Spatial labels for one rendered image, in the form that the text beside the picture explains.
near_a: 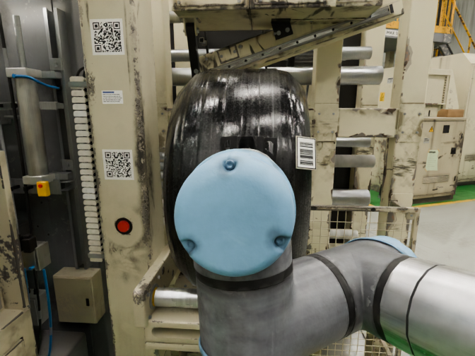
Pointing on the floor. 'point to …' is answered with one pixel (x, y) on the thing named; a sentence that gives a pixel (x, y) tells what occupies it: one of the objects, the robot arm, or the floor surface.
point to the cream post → (145, 112)
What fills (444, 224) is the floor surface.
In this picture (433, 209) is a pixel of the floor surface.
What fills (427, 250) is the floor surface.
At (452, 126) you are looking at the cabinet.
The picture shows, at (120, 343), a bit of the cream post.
